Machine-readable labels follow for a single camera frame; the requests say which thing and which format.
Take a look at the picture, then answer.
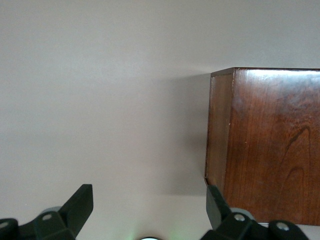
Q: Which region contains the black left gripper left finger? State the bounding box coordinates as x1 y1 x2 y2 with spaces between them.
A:
0 184 94 240

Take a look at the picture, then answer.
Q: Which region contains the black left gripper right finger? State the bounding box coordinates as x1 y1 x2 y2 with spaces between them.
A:
201 185 310 240

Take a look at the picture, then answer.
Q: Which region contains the dark red wooden cabinet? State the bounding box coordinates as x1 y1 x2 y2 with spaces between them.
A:
204 66 320 227

